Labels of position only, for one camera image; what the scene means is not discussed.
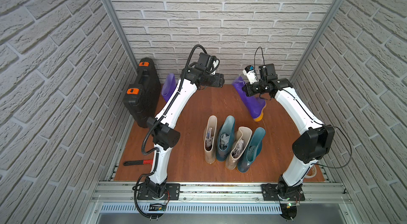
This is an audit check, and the purple rain boot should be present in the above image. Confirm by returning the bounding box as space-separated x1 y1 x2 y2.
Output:
161 74 177 102
232 76 266 122

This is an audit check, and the beige rain boot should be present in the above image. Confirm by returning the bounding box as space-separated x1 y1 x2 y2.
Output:
226 127 252 170
203 115 218 164

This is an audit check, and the teal rain boot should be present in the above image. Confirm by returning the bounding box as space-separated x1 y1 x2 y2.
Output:
237 127 266 173
216 115 235 162

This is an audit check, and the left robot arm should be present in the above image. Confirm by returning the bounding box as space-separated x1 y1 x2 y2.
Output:
142 68 225 198

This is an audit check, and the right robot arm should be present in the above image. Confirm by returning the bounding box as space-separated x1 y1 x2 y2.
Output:
242 78 335 199

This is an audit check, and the black tool case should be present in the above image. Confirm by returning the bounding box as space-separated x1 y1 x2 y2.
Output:
123 58 161 128

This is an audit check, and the clear tape roll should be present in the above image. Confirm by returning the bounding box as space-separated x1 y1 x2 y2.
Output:
304 165 318 179

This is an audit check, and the red pipe wrench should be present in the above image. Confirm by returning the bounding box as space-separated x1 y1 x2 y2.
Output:
123 159 153 166

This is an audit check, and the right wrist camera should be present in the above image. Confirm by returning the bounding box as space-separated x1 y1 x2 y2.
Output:
243 64 278 85

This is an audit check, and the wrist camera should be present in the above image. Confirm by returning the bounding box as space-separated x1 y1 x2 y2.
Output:
243 64 278 85
194 52 220 74

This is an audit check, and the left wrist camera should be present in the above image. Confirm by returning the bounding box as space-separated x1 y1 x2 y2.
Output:
194 52 220 74

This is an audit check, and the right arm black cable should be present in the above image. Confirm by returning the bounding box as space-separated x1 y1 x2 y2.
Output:
253 46 353 170

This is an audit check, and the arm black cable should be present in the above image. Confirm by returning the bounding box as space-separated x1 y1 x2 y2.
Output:
253 46 353 170
132 44 208 220

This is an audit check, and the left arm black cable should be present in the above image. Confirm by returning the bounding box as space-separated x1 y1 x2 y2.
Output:
132 44 208 220

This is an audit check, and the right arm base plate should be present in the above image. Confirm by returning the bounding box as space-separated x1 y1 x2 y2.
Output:
261 183 305 201

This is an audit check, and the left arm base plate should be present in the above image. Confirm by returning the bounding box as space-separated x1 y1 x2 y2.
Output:
137 183 180 201

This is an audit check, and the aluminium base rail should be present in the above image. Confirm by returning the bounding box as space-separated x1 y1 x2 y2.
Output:
91 182 352 204

